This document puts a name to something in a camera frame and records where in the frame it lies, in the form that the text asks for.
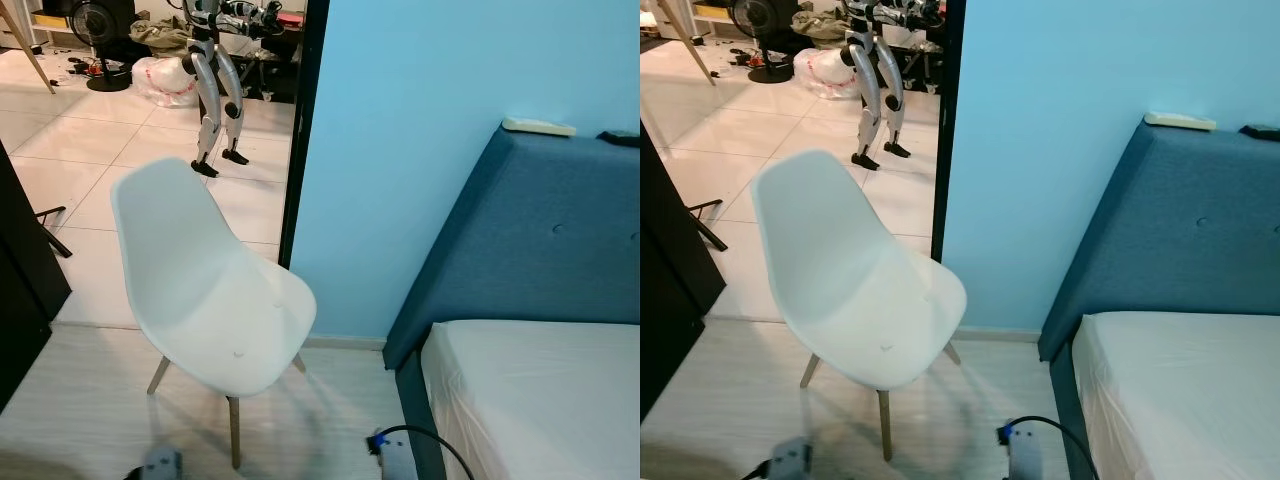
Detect black tripod stand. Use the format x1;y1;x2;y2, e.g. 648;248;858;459
35;205;73;259
688;198;729;252

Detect white remote control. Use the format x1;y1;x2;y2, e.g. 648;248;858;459
1145;112;1219;133
502;117;578;138

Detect white sheeted mattress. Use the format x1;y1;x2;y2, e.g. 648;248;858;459
420;320;640;480
1072;312;1280;480

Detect wooden easel leg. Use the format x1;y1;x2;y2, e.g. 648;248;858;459
655;0;717;86
0;0;57;96

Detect black standing fan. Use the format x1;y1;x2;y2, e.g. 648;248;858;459
68;0;136;93
728;0;798;85

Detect white plastic bag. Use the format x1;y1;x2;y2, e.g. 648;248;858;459
793;47;863;101
132;57;201;109

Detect silver humanoid robot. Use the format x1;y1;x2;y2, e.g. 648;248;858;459
843;0;946;171
183;0;286;179

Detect olive green cloth bundle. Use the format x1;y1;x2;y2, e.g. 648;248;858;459
795;11;853;47
130;18;193;57

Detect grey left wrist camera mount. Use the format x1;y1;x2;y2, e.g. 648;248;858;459
140;448;187;480
768;437;814;480

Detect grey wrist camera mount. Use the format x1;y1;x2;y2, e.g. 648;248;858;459
997;420;1047;480
368;430;421;480
768;437;814;480
140;448;187;480

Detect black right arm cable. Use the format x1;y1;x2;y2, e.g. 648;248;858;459
375;425;476;480
1005;415;1101;480

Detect black door frame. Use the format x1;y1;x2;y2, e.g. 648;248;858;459
929;0;968;264
277;0;332;271

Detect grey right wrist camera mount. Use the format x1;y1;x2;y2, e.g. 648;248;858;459
368;430;421;480
997;420;1047;480

